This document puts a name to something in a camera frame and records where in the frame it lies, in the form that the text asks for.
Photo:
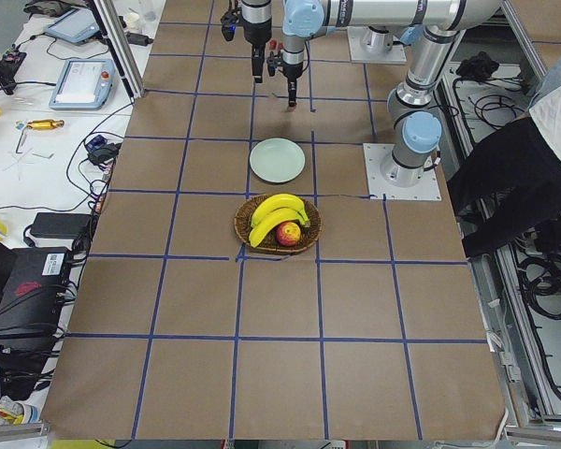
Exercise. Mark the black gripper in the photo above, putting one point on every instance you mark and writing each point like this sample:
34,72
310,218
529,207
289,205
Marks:
254,32
291,71

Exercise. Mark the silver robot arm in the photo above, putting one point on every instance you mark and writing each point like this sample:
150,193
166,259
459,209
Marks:
302,22
442,22

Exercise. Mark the pale green plate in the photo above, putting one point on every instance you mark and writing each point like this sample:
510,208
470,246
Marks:
277,160

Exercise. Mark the white paper cup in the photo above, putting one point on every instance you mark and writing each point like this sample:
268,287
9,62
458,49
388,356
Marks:
133,22

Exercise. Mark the yellow banana bunch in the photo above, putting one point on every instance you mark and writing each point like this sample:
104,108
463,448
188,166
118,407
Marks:
273,211

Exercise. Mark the woven wicker basket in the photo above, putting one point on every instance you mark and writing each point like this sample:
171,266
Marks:
242,225

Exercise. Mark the red yellow apple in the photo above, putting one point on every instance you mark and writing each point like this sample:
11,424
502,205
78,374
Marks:
288,234

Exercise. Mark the near teach pendant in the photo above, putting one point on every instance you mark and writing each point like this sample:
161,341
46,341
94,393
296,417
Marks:
83,84

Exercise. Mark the teach pendant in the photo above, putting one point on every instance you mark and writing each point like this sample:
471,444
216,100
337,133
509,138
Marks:
83,84
76,26

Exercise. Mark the far teach pendant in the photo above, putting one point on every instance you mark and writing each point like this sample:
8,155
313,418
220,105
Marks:
76,26

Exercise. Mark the black power adapter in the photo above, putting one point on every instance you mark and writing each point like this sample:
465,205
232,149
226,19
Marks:
54,225

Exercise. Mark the person in white shirt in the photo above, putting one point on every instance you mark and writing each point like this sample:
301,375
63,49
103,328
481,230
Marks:
524,158

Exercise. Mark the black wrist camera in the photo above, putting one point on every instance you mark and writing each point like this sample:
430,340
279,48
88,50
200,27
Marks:
229,22

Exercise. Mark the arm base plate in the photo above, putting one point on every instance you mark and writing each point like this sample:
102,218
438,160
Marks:
375,46
387,180

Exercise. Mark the aluminium frame post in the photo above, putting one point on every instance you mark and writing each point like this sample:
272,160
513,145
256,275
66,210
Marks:
109,23

